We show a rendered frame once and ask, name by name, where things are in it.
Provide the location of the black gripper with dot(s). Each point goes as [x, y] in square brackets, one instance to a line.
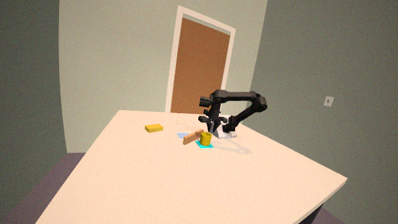
[214, 116]

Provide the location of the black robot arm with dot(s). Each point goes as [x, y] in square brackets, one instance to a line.
[222, 96]

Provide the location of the orange wooden plank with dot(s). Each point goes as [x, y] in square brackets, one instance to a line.
[192, 137]

